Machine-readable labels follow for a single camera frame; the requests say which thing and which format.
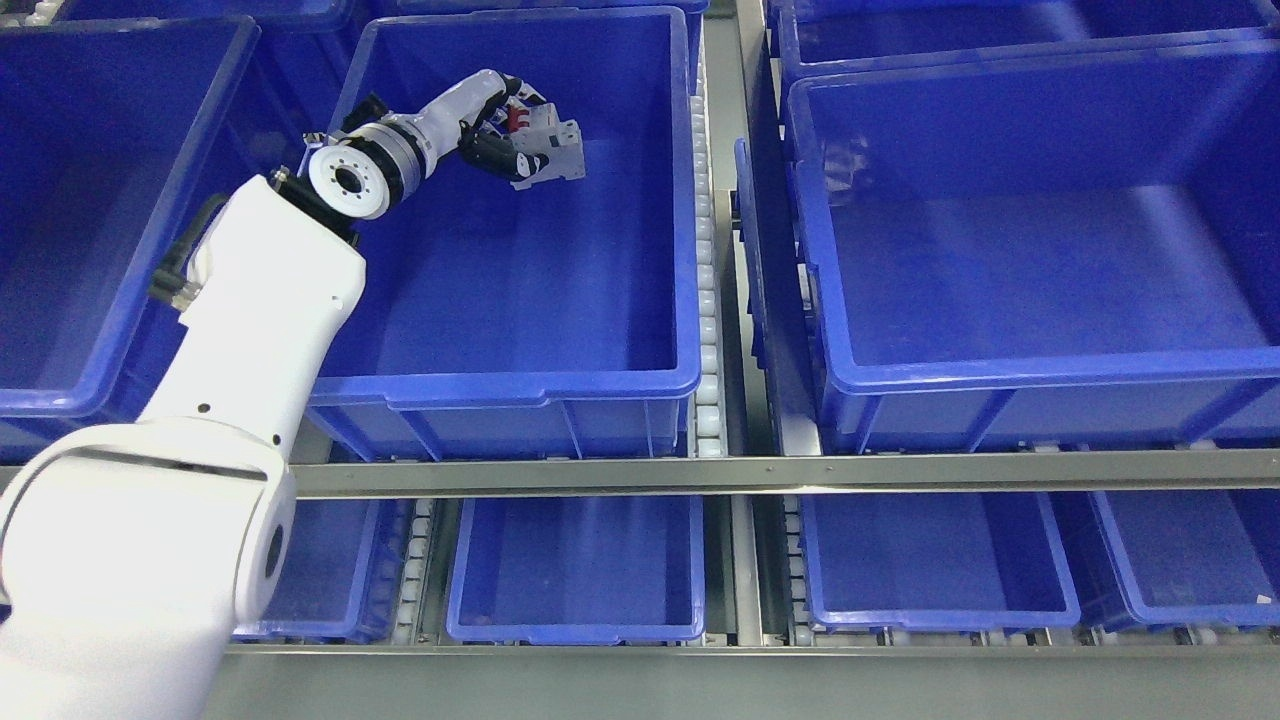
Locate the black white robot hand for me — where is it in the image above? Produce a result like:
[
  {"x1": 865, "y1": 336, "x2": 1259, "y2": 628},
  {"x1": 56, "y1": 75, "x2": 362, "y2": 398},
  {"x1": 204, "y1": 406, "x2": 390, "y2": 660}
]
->
[{"x1": 399, "y1": 69, "x2": 550, "y2": 182}]

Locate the grey red circuit breaker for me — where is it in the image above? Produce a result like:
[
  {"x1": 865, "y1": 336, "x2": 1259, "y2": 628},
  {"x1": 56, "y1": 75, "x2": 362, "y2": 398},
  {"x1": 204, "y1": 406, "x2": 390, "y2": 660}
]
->
[{"x1": 506, "y1": 101, "x2": 588, "y2": 191}]

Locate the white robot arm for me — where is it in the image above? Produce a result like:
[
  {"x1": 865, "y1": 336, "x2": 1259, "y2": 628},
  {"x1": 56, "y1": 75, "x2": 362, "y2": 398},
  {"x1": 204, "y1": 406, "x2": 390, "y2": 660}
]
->
[{"x1": 3, "y1": 99, "x2": 489, "y2": 719}]

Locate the blue bin upper middle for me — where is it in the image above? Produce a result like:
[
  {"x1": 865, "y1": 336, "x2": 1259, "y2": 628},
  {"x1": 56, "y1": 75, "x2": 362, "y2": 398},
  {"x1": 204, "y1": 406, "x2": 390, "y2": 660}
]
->
[{"x1": 306, "y1": 6, "x2": 701, "y2": 462}]

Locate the blue bin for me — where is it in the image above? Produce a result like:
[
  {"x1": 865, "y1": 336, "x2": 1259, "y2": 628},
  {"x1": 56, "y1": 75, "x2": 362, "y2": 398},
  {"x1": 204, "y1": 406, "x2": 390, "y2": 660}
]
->
[
  {"x1": 306, "y1": 6, "x2": 701, "y2": 462},
  {"x1": 787, "y1": 36, "x2": 1279, "y2": 454},
  {"x1": 445, "y1": 495, "x2": 707, "y2": 646},
  {"x1": 799, "y1": 492, "x2": 1082, "y2": 635},
  {"x1": 0, "y1": 15, "x2": 262, "y2": 462},
  {"x1": 232, "y1": 498, "x2": 415, "y2": 644},
  {"x1": 1080, "y1": 489, "x2": 1279, "y2": 632}
]

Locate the blue bin upper left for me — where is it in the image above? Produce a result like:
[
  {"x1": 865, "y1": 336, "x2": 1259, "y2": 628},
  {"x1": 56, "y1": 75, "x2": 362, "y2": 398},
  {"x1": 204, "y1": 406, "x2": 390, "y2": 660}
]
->
[{"x1": 0, "y1": 15, "x2": 262, "y2": 462}]

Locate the white roller track middle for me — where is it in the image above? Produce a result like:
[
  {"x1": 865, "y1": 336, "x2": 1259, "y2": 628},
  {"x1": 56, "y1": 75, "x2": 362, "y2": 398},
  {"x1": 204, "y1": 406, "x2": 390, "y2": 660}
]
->
[{"x1": 689, "y1": 31, "x2": 727, "y2": 459}]

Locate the blue bin lower middle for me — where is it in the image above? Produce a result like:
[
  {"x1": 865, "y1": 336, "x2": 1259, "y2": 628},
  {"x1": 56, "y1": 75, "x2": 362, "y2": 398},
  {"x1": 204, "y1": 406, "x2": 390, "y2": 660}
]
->
[{"x1": 445, "y1": 495, "x2": 707, "y2": 646}]

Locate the blue bin lower left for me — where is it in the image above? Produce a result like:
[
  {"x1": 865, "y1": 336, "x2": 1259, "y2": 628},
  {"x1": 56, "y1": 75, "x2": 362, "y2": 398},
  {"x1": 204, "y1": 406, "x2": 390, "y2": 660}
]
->
[{"x1": 232, "y1": 498, "x2": 415, "y2": 644}]

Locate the blue bin upper right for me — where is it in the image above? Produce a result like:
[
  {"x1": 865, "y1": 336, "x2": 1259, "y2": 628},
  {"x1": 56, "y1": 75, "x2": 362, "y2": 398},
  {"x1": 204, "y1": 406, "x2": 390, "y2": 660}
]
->
[{"x1": 787, "y1": 36, "x2": 1279, "y2": 454}]

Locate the blue bin lower far right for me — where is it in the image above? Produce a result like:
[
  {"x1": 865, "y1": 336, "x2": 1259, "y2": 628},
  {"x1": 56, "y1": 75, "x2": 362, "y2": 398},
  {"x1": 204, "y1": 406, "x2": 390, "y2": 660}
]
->
[{"x1": 1080, "y1": 489, "x2": 1279, "y2": 632}]

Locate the steel shelf front rail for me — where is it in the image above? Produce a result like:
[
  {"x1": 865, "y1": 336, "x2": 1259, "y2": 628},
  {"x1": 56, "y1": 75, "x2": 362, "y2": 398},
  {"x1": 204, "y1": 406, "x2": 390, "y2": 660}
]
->
[{"x1": 292, "y1": 448, "x2": 1279, "y2": 500}]

